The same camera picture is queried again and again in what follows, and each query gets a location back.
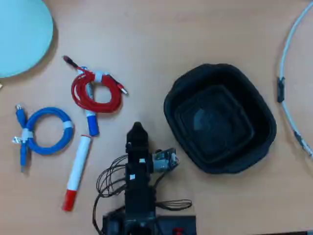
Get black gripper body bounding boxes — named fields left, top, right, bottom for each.
left=125, top=143, right=154, bottom=182

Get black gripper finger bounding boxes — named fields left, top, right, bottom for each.
left=126, top=121, right=138, bottom=146
left=137, top=121, right=151, bottom=146

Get white marker with red cap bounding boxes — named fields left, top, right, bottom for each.
left=61, top=134, right=93, bottom=212

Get black plastic bowl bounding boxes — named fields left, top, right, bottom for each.
left=163, top=63, right=277, bottom=175

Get blue capped marker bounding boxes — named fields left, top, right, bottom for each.
left=78, top=66, right=100, bottom=137

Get light blue round plate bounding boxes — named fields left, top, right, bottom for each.
left=0, top=0, right=54, bottom=78

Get bare circuit board wrist camera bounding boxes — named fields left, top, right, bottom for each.
left=152, top=147, right=180, bottom=172

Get thin brown servo wires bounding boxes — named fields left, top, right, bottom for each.
left=92, top=154, right=128, bottom=235

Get coiled red USB cable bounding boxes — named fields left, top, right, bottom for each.
left=62, top=55, right=130, bottom=114

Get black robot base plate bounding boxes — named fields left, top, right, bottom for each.
left=102, top=211, right=198, bottom=235

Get coiled blue USB cable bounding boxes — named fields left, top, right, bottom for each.
left=12, top=104, right=75, bottom=173

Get grey cable with black clips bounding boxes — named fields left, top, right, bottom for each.
left=277, top=0, right=313, bottom=159

